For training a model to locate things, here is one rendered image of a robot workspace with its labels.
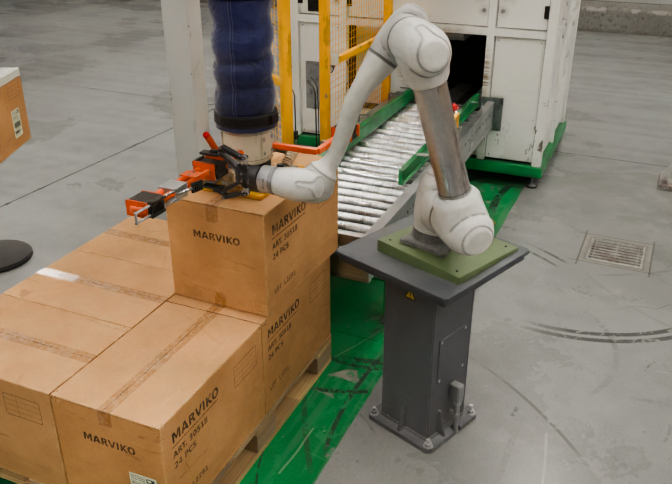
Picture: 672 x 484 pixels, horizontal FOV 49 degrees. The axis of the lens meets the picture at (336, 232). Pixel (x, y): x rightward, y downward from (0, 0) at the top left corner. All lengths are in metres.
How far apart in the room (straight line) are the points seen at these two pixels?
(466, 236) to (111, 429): 1.21
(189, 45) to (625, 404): 2.70
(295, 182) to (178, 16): 1.93
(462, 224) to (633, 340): 1.64
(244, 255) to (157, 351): 0.43
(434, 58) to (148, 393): 1.29
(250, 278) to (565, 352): 1.61
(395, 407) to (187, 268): 0.97
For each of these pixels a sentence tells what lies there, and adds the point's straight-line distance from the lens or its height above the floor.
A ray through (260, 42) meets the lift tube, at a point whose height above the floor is 1.46.
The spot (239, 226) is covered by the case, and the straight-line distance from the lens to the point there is 2.53.
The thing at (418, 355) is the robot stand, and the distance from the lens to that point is 2.76.
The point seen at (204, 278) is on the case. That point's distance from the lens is 2.72.
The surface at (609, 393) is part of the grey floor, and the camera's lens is 3.38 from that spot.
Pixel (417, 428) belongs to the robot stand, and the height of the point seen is 0.05.
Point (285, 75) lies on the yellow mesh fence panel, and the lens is 3.86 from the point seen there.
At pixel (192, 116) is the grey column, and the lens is 4.15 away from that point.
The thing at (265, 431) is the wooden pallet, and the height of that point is 0.08.
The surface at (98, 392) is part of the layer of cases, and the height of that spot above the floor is 0.54.
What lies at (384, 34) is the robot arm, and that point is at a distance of 2.25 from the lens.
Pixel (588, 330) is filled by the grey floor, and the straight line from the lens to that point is 3.77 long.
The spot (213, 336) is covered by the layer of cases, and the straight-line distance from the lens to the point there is 2.57.
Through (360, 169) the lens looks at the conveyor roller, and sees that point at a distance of 4.02.
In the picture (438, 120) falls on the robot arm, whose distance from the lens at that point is 2.20.
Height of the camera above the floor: 1.94
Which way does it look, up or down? 25 degrees down
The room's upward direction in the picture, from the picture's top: straight up
